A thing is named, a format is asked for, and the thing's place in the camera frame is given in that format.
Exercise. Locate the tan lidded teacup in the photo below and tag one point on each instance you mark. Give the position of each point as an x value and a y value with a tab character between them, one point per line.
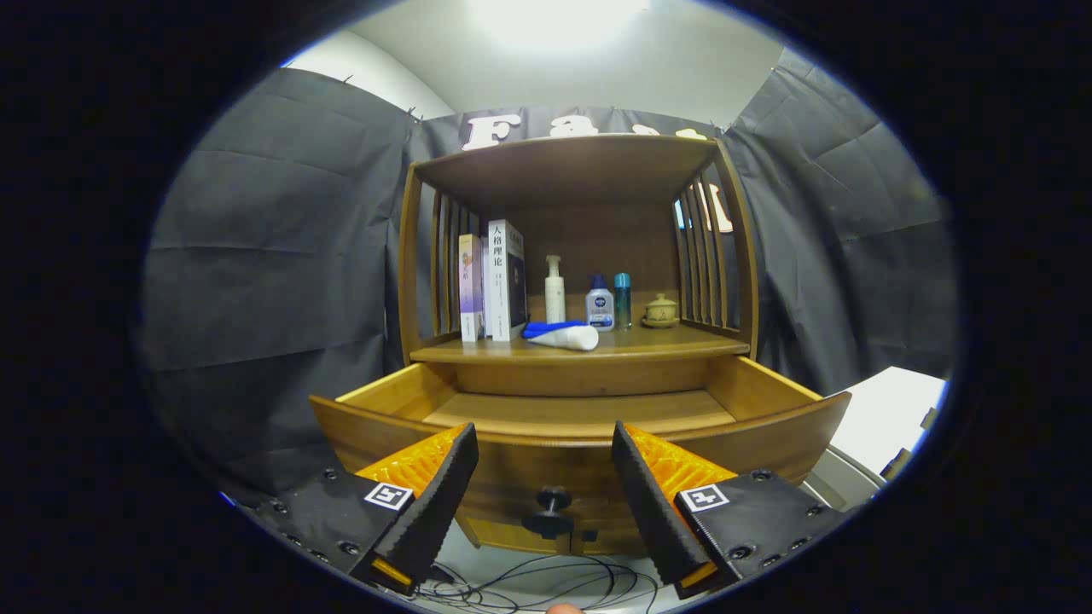
660	311

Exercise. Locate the white table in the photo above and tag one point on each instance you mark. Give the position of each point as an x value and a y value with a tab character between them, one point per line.
887	409

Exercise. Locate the black backdrop cloth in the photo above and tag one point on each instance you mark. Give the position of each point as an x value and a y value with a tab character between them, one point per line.
273	273

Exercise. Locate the brown wooden drawer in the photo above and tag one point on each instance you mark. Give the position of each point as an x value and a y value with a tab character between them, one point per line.
580	411

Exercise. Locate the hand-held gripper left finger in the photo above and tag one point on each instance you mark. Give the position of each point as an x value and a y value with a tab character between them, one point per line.
439	503

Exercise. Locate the brown wooden cabinet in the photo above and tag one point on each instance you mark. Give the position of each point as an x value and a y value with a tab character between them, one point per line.
597	239

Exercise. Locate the white pump bottle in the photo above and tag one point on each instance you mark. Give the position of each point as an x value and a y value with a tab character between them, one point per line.
554	294

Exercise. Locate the white squeeze tube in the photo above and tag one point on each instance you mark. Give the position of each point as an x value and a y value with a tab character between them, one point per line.
570	338

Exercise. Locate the thin pink book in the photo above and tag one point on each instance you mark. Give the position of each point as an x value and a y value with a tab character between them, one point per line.
470	290

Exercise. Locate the brown wooden countertop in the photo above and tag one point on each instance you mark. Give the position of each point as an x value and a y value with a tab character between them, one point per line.
665	341

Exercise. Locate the white bottle with blue cap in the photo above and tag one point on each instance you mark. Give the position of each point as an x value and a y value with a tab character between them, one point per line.
601	311

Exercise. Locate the black drawer knob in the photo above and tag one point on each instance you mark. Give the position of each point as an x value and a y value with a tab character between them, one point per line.
550	516

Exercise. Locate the slim teal bottle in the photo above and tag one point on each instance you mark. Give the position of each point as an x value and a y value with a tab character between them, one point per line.
623	303

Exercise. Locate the folded blue cloth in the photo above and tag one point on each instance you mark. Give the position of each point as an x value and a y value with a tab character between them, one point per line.
542	327

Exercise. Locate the thick white book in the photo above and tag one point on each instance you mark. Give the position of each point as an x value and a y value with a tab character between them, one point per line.
505	281

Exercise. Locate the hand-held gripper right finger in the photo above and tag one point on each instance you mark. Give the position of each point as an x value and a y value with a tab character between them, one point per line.
653	507

